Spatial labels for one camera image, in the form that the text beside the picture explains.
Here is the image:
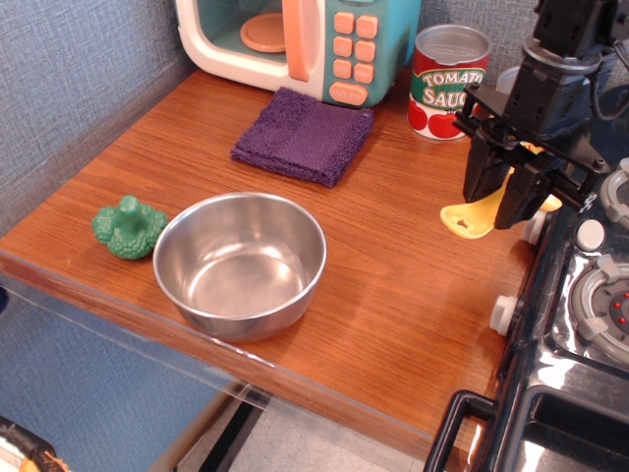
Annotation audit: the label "white stove knob lower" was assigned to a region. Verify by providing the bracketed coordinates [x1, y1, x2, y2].
[489, 295, 518, 336]

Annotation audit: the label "purple folded cloth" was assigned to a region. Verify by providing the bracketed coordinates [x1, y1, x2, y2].
[231, 88, 374, 188]

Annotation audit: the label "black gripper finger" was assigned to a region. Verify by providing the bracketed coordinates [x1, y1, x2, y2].
[494, 164, 558, 229]
[463, 128, 511, 203]

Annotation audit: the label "tomato sauce can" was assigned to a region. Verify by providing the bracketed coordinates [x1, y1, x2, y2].
[407, 24, 492, 141]

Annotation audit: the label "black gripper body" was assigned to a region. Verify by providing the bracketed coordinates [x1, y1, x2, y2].
[455, 59, 609, 211]

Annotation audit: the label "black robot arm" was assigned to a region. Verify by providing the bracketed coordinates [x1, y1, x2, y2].
[455, 1, 628, 229]

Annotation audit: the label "yellow plastic brush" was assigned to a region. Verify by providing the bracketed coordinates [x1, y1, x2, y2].
[439, 141, 563, 241]

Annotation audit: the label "black toy stove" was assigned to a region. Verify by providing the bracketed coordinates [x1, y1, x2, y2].
[423, 84, 629, 472]

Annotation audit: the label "toy microwave oven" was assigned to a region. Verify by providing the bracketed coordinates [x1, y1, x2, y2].
[175, 0, 422, 108]

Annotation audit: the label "green toy broccoli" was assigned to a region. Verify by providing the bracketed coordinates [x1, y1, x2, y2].
[91, 196, 168, 261]

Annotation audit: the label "stainless steel bowl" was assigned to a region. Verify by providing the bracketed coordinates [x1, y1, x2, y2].
[152, 193, 327, 342]

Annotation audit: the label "white stove knob middle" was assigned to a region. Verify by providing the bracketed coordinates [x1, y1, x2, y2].
[521, 210, 547, 246]

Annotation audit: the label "white stove knob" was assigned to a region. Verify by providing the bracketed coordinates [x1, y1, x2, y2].
[521, 210, 547, 246]
[489, 295, 518, 336]

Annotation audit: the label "pineapple slices can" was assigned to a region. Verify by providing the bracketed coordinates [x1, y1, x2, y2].
[496, 66, 520, 95]

